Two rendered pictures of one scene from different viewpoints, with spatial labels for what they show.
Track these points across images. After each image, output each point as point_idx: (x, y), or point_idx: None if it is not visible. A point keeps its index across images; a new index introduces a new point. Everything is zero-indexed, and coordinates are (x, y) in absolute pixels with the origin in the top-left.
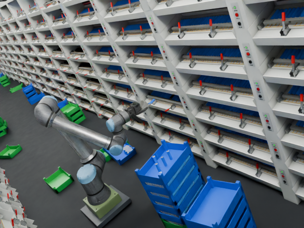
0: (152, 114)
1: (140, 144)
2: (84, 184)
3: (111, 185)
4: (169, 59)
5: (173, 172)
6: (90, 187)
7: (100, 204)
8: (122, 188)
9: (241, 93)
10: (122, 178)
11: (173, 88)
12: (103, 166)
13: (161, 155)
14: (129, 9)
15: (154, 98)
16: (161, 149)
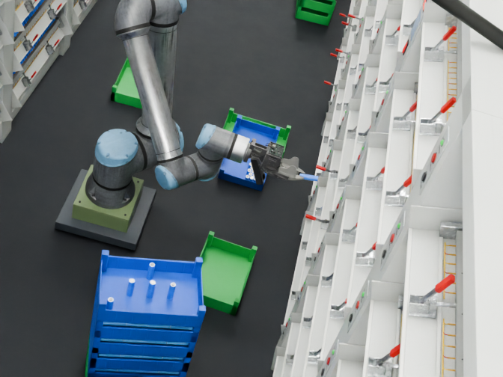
0: None
1: (289, 185)
2: (95, 157)
3: (164, 190)
4: (352, 178)
5: (130, 320)
6: (99, 170)
7: (92, 202)
8: (161, 215)
9: None
10: (188, 200)
11: None
12: (156, 163)
13: (174, 274)
14: (407, 25)
15: (317, 178)
16: (185, 268)
